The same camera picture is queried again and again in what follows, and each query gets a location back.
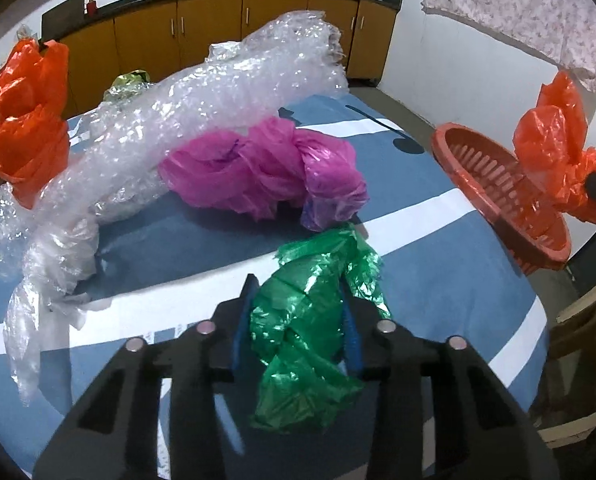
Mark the large bubble wrap sheet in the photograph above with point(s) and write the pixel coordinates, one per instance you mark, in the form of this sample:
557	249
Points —
50	249

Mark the small red bottle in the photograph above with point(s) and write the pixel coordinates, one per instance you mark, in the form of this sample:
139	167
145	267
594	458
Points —
90	7

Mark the blue white striped mat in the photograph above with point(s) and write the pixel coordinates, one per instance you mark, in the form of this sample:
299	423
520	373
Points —
444	273

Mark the olive green plastic bag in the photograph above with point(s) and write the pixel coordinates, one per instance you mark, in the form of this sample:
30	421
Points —
126	86

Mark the wooden furniture piece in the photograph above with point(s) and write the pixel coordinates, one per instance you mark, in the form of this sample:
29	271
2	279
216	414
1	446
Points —
564	411

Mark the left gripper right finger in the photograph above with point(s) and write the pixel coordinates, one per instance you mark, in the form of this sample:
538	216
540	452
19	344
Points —
480	430

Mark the pink floral hanging cloth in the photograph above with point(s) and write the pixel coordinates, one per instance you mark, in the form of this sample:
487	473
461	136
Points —
561	31

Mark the lower wooden kitchen cabinets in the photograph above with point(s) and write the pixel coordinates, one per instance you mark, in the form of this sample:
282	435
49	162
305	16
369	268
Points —
163	36

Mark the orange plastic bag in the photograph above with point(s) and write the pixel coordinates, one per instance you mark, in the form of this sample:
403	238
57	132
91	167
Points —
34	141
549	145

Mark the magenta plastic bag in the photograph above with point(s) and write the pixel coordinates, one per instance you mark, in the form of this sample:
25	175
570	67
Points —
273	163

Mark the dark cutting board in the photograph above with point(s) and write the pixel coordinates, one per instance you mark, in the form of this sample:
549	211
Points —
61	19

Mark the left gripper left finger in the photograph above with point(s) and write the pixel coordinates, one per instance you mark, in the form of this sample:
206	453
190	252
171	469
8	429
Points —
112	431

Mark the red plastic basket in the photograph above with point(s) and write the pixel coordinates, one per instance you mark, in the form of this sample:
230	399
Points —
532	230

